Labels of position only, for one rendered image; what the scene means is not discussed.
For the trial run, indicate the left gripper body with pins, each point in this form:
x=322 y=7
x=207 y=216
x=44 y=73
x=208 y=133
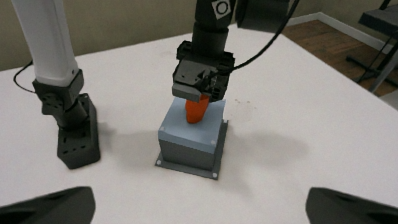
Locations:
x=209 y=44

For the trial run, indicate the light blue flat plate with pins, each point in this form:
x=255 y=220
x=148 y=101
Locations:
x=198 y=135

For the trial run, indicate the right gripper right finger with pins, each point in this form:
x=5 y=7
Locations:
x=328 y=206

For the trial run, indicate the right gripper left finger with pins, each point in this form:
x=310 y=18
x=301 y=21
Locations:
x=75 y=205

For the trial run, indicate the orange peg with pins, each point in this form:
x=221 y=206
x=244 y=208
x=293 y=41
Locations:
x=195 y=111

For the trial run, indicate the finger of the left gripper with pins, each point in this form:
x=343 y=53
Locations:
x=216 y=94

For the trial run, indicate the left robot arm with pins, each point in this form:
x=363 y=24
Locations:
x=59 y=80

